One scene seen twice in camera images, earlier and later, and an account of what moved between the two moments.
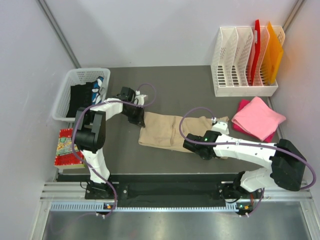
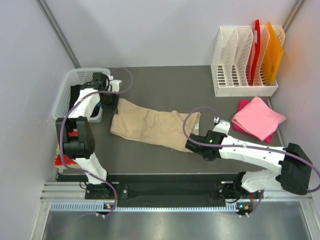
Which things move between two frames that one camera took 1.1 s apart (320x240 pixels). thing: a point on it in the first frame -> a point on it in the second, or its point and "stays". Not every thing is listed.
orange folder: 270,68 stays
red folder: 257,50 stays
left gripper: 139,120 -> 113,107
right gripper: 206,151 stays
